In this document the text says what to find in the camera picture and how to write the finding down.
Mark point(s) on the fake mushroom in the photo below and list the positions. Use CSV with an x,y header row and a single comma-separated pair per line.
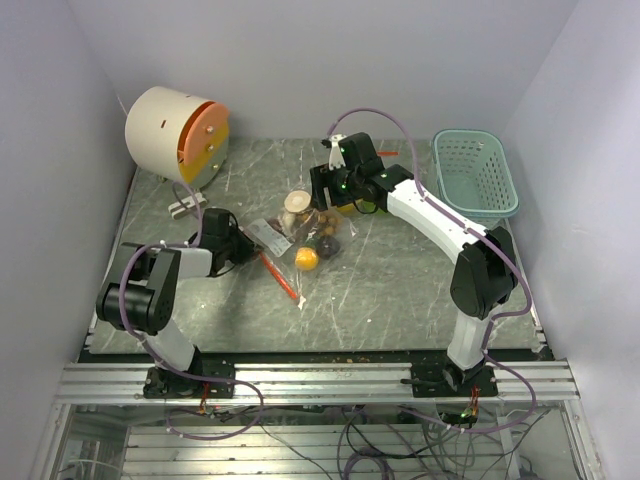
x,y
296,202

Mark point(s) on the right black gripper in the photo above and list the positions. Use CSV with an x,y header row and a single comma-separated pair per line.
x,y
322,177

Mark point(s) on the fake orange fruit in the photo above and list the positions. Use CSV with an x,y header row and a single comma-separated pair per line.
x,y
306,259

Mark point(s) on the fake longan bunch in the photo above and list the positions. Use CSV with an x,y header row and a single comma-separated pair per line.
x,y
326,223

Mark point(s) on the white cylinder drawer unit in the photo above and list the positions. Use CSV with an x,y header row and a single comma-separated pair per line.
x,y
178,136

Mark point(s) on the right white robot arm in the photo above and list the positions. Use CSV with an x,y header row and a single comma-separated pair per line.
x,y
481,280

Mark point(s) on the teal plastic basket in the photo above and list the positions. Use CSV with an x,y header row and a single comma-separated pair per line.
x,y
468,171

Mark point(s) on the clear zip bag red seal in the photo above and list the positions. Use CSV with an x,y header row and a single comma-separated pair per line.
x,y
279,245

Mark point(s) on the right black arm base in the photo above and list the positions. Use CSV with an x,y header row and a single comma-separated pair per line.
x,y
445,380

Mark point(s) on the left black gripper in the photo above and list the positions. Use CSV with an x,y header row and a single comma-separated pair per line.
x,y
248,246

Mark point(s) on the aluminium frame rail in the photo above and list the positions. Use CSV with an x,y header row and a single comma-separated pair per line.
x,y
323,384

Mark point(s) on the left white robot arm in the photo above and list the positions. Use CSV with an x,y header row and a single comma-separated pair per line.
x,y
138,293

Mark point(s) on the fake dark purple fruit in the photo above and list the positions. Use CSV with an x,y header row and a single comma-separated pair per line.
x,y
327,247

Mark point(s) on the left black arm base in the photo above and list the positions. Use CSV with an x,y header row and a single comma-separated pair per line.
x,y
163,384

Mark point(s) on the small white slotted block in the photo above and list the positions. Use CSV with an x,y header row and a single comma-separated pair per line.
x,y
187,206

